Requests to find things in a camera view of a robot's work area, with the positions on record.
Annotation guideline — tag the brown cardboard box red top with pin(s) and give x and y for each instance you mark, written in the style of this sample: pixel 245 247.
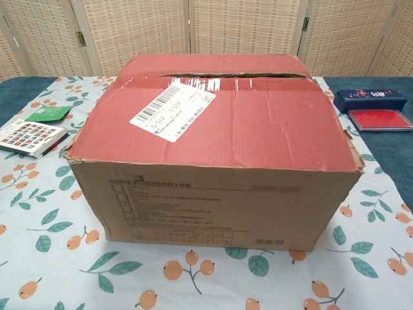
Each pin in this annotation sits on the brown cardboard box red top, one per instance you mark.
pixel 226 145

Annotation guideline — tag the navy blue oblong box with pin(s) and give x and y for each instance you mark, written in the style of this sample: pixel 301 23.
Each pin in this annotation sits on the navy blue oblong box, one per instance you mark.
pixel 371 100

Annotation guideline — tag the woven wooden folding screen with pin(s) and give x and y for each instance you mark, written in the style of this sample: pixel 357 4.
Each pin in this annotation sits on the woven wooden folding screen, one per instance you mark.
pixel 135 32

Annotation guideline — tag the green paper packet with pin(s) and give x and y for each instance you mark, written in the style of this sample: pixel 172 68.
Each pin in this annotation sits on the green paper packet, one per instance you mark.
pixel 48 113

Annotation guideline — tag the red ink pad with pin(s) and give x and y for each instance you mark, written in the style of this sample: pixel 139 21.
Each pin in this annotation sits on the red ink pad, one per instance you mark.
pixel 379 119

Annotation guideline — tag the booklet with colourful squares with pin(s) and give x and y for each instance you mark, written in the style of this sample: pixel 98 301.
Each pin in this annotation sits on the booklet with colourful squares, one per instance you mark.
pixel 30 135

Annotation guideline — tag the floral leaf fruit tablecloth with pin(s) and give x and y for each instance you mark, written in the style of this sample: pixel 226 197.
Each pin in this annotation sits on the floral leaf fruit tablecloth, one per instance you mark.
pixel 38 226

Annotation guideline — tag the blue table cover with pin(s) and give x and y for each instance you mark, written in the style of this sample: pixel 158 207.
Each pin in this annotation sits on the blue table cover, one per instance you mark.
pixel 390 155

